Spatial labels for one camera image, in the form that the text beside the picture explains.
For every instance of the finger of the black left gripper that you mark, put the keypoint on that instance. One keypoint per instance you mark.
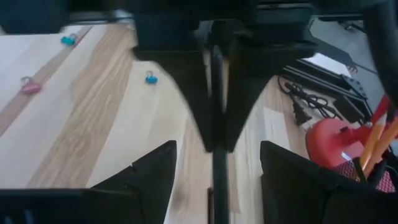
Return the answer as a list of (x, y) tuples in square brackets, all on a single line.
[(192, 87), (245, 87)]

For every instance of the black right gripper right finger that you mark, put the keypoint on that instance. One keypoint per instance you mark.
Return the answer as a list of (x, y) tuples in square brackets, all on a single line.
[(286, 193)]

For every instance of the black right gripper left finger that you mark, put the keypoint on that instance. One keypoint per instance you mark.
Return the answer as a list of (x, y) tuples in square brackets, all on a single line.
[(155, 186)]

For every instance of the blue binder clip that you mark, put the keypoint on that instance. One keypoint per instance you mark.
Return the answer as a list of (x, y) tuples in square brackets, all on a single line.
[(151, 79)]

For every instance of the black mesh desk organizer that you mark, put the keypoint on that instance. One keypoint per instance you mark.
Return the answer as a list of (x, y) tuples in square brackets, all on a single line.
[(345, 169)]

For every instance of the black pen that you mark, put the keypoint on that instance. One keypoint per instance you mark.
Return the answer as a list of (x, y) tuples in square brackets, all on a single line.
[(220, 186)]

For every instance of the orange pencil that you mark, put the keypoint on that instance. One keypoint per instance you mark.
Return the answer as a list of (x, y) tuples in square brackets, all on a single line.
[(384, 146), (373, 143)]

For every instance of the teal binder clip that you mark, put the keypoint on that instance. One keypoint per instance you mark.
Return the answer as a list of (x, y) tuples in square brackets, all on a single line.
[(66, 41)]

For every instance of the pink binder clip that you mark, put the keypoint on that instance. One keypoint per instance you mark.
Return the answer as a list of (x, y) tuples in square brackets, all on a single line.
[(31, 88)]

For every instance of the red desk lamp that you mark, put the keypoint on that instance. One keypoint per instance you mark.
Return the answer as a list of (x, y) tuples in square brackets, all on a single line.
[(329, 140)]

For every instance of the white paper sheet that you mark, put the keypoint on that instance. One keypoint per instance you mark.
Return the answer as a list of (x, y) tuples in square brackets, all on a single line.
[(329, 63)]

